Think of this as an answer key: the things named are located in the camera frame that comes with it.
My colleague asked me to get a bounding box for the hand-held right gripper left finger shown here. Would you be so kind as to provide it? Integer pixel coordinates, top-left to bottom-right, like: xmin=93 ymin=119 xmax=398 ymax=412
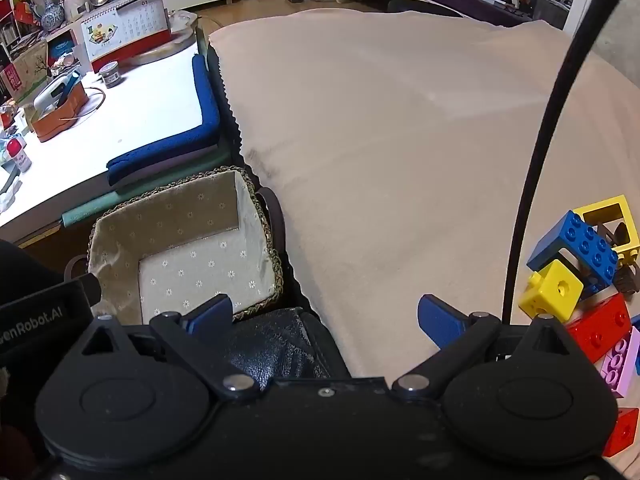
xmin=70 ymin=294 xmax=261 ymax=400

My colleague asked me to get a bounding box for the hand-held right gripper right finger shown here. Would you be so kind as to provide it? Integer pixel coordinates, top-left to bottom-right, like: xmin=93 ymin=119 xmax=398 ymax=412
xmin=390 ymin=294 xmax=598 ymax=400

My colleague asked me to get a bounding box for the woven basket with floral liner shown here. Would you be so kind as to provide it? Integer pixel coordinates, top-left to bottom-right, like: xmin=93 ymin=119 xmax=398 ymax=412
xmin=65 ymin=166 xmax=287 ymax=326

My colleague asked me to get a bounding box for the yellow cube block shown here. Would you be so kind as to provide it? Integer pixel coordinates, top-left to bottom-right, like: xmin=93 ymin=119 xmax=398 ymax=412
xmin=518 ymin=259 xmax=584 ymax=323

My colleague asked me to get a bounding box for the long red building block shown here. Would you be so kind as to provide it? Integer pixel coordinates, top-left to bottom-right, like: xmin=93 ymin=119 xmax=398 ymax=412
xmin=565 ymin=292 xmax=632 ymax=363

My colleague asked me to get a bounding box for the blue building block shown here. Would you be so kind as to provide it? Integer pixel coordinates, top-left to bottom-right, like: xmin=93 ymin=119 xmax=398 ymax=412
xmin=526 ymin=210 xmax=621 ymax=296

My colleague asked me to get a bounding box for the pink building block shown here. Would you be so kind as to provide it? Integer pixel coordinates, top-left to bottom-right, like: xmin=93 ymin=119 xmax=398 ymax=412
xmin=597 ymin=327 xmax=640 ymax=398

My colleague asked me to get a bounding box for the yellow window frame block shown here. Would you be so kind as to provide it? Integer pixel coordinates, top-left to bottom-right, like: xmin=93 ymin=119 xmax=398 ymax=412
xmin=572 ymin=195 xmax=640 ymax=266

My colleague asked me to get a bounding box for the small red building block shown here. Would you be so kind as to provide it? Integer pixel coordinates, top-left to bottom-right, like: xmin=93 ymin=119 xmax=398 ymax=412
xmin=602 ymin=407 xmax=640 ymax=458

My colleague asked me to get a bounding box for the black leather bag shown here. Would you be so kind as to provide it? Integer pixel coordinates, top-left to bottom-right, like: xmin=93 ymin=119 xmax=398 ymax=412
xmin=232 ymin=307 xmax=351 ymax=386

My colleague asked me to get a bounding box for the red-capped white bottle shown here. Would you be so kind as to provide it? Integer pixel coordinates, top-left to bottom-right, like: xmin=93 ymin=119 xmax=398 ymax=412
xmin=6 ymin=138 xmax=32 ymax=171

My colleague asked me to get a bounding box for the folded blue cloth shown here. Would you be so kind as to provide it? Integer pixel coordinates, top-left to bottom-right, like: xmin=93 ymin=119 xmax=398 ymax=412
xmin=106 ymin=54 xmax=221 ymax=186

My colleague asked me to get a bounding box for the orange storage box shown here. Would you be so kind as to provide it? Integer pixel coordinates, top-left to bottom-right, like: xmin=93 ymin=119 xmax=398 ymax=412
xmin=31 ymin=72 xmax=88 ymax=142

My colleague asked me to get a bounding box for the beige blanket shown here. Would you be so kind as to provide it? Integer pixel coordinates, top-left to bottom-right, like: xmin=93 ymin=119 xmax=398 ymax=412
xmin=207 ymin=7 xmax=640 ymax=461

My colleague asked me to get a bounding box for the printed cardboard box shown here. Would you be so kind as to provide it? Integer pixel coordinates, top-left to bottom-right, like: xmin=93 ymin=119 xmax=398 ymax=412
xmin=0 ymin=42 xmax=51 ymax=103

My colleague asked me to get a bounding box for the small grey jar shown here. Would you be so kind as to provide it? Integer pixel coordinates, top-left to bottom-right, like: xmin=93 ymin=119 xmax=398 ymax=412
xmin=99 ymin=61 xmax=122 ymax=88

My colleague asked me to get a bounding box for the desk calendar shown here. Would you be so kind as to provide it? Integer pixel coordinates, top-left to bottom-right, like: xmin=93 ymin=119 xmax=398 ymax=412
xmin=80 ymin=0 xmax=173 ymax=63

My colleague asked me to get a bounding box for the blue and white vase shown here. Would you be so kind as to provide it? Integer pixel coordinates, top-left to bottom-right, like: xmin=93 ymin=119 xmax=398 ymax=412
xmin=41 ymin=2 xmax=66 ymax=31

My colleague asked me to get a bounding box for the black cable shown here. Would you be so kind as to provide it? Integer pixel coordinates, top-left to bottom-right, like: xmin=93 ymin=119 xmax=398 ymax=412
xmin=502 ymin=0 xmax=613 ymax=323

